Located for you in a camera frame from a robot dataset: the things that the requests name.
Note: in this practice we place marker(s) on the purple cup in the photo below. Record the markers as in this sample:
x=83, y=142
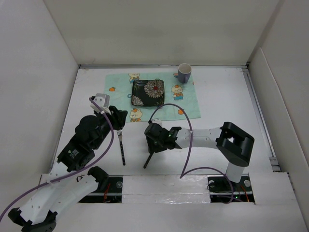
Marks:
x=184, y=73

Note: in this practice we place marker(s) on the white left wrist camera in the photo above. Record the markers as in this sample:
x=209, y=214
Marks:
x=100, y=103

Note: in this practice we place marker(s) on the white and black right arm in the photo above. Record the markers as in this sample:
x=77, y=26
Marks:
x=235, y=144

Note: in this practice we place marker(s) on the knife with patterned handle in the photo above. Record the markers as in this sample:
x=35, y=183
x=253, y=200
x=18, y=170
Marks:
x=148, y=160

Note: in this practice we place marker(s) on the silver fork with patterned handle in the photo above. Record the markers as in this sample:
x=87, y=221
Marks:
x=120, y=135

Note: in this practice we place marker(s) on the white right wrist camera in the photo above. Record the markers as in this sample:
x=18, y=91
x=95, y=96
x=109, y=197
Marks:
x=157, y=121

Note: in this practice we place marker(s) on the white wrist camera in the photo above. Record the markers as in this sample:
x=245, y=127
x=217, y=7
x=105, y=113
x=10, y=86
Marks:
x=100, y=103
x=157, y=121

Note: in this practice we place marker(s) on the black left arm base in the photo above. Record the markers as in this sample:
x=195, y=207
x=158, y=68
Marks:
x=109, y=193

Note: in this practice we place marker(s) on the black floral rectangular plate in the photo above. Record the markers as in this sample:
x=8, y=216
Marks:
x=148, y=93

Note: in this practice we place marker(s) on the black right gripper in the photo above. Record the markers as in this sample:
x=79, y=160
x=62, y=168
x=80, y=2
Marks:
x=152, y=147

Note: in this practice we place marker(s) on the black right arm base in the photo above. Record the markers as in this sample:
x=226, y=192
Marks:
x=221, y=192

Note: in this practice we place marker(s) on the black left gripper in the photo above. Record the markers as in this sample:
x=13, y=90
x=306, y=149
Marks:
x=119, y=116

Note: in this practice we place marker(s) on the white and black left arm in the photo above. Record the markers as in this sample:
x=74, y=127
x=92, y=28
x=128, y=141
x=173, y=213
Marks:
x=73, y=176

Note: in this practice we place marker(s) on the green cartoon print cloth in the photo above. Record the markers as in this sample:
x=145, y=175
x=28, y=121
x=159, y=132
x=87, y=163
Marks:
x=179, y=98

